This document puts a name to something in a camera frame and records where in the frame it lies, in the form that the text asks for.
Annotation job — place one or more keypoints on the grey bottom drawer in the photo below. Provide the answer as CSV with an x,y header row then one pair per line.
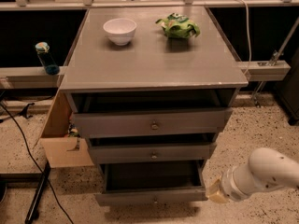
x,y
152,182

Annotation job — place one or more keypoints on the grey middle drawer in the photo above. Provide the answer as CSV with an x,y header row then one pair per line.
x,y
152,152

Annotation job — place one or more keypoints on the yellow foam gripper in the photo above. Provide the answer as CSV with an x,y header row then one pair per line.
x,y
227,184

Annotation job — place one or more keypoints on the black bar on floor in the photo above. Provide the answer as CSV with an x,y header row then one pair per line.
x,y
33,214

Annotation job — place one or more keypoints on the cardboard box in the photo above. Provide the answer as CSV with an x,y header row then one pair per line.
x,y
62,150

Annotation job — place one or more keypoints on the dark cabinet at right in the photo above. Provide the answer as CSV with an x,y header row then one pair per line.
x,y
288,91

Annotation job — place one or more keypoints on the grey drawer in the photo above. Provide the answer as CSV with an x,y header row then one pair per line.
x,y
152,182
152,152
126,124

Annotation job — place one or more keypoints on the white bowl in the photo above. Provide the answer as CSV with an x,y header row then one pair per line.
x,y
120,31

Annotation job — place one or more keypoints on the grey top drawer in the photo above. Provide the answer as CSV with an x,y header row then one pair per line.
x,y
126,124

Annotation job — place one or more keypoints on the green chip bag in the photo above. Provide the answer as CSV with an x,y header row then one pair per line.
x,y
178,26

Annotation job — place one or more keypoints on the grey drawer cabinet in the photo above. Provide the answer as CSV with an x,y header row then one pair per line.
x,y
151,72

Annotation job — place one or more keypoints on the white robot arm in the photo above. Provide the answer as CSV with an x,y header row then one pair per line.
x,y
265,170

